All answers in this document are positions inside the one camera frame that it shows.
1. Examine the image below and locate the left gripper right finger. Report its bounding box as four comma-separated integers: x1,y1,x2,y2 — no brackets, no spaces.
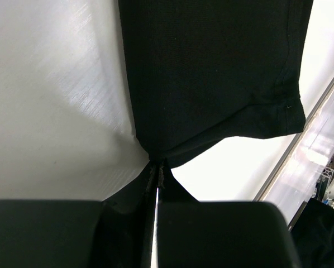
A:
155,157,302,268

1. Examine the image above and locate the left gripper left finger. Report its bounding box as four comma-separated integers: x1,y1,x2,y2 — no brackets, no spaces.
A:
0,163,158,268

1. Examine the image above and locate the black skirt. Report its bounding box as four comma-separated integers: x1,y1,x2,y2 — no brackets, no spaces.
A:
118,0,314,168

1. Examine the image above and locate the aluminium table edge rail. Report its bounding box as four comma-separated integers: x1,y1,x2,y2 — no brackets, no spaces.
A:
255,78,334,226

